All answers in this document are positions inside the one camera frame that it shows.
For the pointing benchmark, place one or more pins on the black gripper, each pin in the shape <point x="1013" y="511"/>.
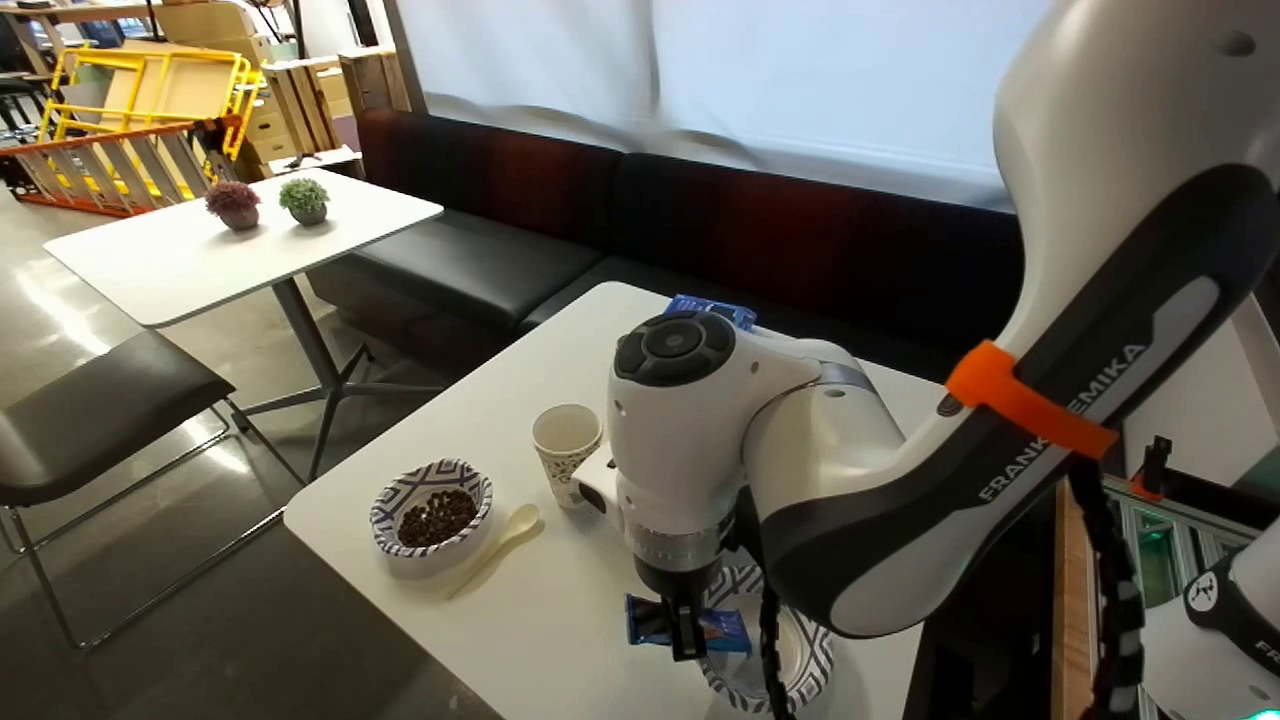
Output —
<point x="694" y="583"/>

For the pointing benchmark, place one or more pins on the dark red ball plant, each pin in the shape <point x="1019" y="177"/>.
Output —
<point x="232" y="205"/>

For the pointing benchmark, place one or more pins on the blue chocolate bar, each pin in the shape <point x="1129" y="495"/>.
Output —
<point x="726" y="628"/>

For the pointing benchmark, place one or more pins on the black metal frame chair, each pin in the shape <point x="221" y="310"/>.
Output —
<point x="95" y="423"/>

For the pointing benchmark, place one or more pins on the cream plastic spoon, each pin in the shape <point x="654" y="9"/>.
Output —
<point x="514" y="527"/>

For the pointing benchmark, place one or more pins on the patterned paper bowl brown food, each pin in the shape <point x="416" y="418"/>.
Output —
<point x="428" y="518"/>

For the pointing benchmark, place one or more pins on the blue zigzag paper plate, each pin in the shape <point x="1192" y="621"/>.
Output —
<point x="804" y="666"/>

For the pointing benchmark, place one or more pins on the printed white paper cup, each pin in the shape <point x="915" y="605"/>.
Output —
<point x="565" y="444"/>

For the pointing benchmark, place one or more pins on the blue cookie box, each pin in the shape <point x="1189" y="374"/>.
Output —
<point x="712" y="310"/>

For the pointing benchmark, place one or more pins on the black upholstered bench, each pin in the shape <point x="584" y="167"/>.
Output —
<point x="464" y="261"/>

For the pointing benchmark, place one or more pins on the yellow metal rack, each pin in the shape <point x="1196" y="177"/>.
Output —
<point x="145" y="94"/>

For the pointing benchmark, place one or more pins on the wooden framed metal cabinet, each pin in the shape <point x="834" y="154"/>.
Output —
<point x="1064" y="602"/>

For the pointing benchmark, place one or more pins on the black bracket with red part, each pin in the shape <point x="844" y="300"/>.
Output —
<point x="1155" y="465"/>

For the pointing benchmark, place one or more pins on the white black cap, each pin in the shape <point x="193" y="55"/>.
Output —
<point x="1244" y="605"/>

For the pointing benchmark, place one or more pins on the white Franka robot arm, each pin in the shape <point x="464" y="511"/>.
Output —
<point x="1132" y="161"/>

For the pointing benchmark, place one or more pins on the white side table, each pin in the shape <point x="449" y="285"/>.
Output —
<point x="203" y="255"/>

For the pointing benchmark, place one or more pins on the wooden drawer cabinet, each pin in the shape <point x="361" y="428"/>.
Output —
<point x="301" y="105"/>

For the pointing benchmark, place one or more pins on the orange slatted frame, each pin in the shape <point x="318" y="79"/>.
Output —
<point x="105" y="167"/>

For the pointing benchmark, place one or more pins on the white window blind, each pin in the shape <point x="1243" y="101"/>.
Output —
<point x="642" y="66"/>

